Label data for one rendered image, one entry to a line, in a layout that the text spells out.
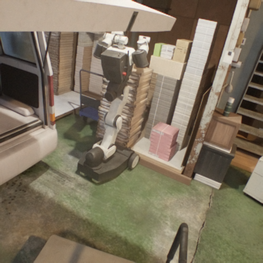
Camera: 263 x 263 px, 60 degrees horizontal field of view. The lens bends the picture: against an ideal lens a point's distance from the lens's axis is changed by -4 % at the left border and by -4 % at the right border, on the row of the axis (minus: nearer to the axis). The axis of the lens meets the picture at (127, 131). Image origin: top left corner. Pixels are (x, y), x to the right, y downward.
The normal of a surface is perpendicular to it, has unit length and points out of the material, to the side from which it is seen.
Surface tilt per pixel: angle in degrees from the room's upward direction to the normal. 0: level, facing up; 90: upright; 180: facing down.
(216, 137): 90
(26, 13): 106
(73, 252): 0
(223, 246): 0
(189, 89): 90
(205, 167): 90
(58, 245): 0
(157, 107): 90
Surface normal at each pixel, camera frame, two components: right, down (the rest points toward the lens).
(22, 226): 0.15, -0.87
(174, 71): -0.48, 0.34
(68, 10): 0.76, 0.59
